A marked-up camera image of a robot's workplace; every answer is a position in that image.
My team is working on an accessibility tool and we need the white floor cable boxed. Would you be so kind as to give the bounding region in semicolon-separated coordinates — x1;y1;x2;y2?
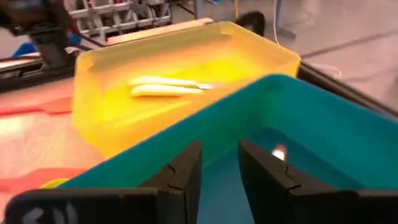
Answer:
272;0;282;46

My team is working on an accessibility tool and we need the brown wooden spoon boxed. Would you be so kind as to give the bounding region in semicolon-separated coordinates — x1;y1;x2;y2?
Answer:
271;144;289;162

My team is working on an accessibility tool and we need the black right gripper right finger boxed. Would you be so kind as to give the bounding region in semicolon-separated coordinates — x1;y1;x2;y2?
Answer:
238;139;358;224

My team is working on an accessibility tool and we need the white metal rack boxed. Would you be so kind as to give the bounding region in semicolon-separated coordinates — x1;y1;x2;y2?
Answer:
67;0;174;37

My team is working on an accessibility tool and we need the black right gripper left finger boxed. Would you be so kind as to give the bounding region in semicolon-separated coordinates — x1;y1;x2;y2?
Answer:
140;140;203;224

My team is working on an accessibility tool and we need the yellow plastic bin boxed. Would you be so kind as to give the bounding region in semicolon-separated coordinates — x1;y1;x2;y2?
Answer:
71;21;302;159

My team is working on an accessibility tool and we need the blue plastic bin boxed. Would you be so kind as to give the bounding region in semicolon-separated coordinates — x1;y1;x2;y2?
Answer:
57;73;398;224

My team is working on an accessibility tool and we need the cream-handled table knife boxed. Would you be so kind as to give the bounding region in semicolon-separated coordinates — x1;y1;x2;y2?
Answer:
129;75;224;90
130;83;205;97

